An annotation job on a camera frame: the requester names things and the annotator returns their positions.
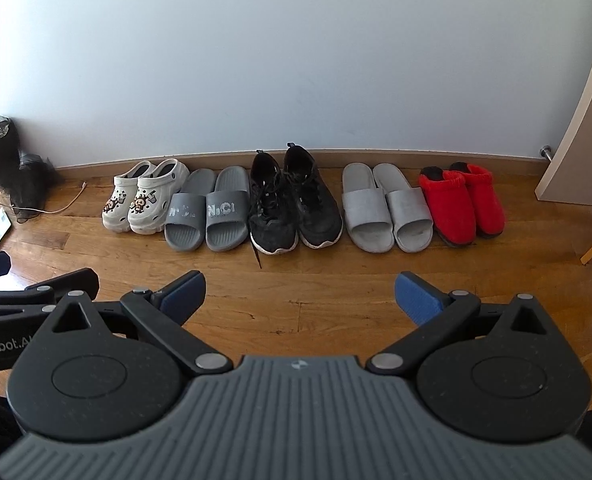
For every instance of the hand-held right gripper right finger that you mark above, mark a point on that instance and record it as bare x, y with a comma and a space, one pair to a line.
416, 300

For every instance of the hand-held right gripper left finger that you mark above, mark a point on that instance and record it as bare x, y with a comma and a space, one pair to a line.
183, 290

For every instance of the dark grey slide sandal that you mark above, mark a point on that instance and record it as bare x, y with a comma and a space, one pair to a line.
225, 220
185, 220

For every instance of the white clog with charms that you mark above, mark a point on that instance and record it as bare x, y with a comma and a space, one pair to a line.
118, 210
148, 215

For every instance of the light grey slide sandal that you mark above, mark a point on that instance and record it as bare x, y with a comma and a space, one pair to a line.
366, 210
411, 215

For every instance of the red fleece slipper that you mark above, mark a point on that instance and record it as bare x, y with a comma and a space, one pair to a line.
486, 205
451, 210

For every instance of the black sneaker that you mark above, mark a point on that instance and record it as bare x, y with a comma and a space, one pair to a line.
316, 210
271, 220

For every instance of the metal door stop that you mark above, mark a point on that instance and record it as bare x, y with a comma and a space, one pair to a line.
546, 151

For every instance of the beige cabinet panel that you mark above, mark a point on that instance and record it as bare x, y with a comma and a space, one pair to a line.
586, 135

